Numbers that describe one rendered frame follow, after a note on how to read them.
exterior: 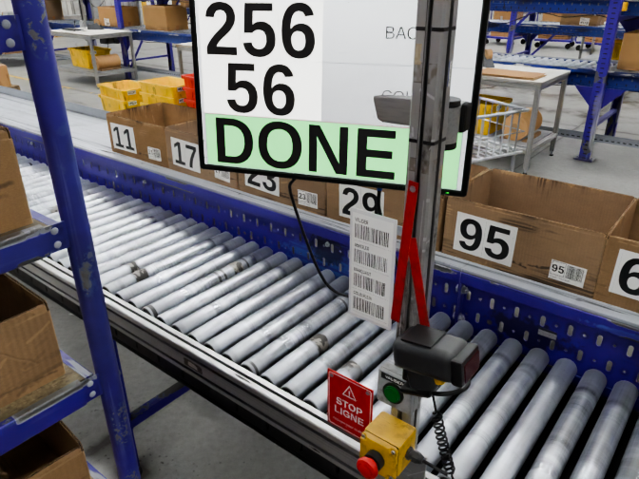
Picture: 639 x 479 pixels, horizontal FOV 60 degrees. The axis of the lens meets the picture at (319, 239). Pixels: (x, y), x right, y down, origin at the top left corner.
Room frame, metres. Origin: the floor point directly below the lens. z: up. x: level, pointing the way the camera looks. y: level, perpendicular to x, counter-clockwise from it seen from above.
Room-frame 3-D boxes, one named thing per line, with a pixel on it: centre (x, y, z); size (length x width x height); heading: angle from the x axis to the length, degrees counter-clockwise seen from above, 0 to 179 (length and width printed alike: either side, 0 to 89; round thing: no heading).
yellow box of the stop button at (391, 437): (0.68, -0.14, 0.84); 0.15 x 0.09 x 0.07; 51
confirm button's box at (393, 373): (0.73, -0.13, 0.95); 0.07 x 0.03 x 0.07; 51
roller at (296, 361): (1.20, -0.03, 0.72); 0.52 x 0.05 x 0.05; 141
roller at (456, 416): (0.95, -0.33, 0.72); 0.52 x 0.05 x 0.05; 141
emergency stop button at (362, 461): (0.67, -0.08, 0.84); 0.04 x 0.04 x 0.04; 51
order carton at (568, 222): (1.34, -0.57, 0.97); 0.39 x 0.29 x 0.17; 51
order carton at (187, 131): (2.08, 0.35, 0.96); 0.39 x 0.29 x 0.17; 51
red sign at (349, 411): (0.77, -0.08, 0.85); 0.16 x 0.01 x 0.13; 51
